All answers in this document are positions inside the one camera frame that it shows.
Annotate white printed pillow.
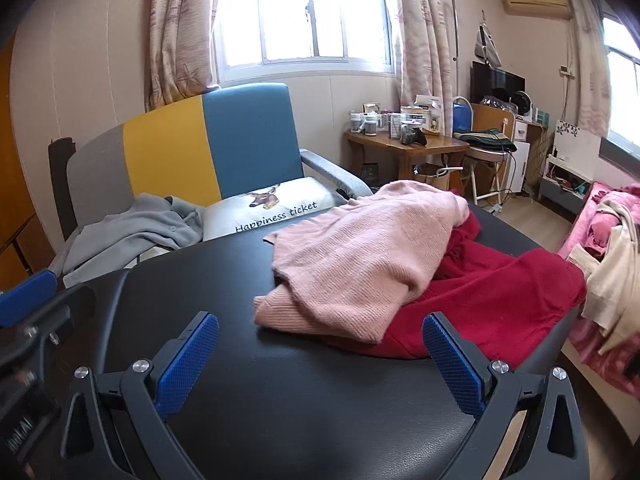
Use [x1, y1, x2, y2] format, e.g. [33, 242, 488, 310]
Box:
[202, 178, 348, 242]

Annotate metal folding chair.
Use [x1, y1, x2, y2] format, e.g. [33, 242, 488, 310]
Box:
[452, 96, 516, 207]

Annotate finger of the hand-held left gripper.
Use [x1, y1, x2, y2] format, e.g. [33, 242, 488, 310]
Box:
[0, 269, 73, 348]

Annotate wooden wardrobe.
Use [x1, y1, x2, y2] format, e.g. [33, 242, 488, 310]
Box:
[0, 45, 56, 291]

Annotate folded green blanket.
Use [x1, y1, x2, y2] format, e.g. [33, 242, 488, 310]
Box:
[454, 130, 518, 153]

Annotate hanging grey bag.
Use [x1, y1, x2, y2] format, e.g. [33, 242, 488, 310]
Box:
[474, 10, 502, 68]

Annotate white shelf unit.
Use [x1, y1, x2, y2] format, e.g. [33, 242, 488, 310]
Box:
[537, 119, 601, 211]

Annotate metal coat stand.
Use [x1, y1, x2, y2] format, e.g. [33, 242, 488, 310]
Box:
[450, 0, 478, 101]

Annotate patterned beige curtain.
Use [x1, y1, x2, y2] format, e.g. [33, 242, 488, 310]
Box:
[560, 0, 613, 136]
[387, 0, 456, 111]
[145, 0, 228, 111]

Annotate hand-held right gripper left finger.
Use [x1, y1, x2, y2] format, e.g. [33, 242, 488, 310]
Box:
[60, 311, 220, 480]

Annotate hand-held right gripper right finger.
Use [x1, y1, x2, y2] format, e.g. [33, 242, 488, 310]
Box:
[421, 311, 591, 480]

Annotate grey button garment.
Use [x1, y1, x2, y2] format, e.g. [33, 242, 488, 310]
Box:
[50, 192, 208, 288]

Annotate grey yellow blue armchair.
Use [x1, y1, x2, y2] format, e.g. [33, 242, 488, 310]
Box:
[66, 82, 373, 271]

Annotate red knit sweater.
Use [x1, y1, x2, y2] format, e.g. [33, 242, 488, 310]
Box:
[380, 190, 587, 361]

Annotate wall air conditioner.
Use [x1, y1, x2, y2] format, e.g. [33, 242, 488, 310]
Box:
[502, 0, 571, 22]

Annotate cluster of jars and boxes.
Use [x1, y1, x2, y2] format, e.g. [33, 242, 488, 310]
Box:
[349, 95, 443, 146]

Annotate small wooden desk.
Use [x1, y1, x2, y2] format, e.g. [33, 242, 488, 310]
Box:
[344, 130, 470, 191]

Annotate black monitor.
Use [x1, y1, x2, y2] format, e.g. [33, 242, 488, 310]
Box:
[470, 61, 526, 106]

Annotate wooden computer desk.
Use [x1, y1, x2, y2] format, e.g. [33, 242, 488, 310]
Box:
[470, 102, 548, 196]

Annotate pink knit sweater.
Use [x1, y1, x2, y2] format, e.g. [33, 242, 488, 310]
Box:
[252, 180, 471, 345]

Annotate large bright window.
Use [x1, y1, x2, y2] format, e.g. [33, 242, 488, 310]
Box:
[212, 0, 393, 83]

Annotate cream garment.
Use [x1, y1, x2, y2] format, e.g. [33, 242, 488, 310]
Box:
[567, 192, 640, 356]

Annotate small side window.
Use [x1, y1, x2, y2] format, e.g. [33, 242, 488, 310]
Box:
[602, 10, 640, 156]

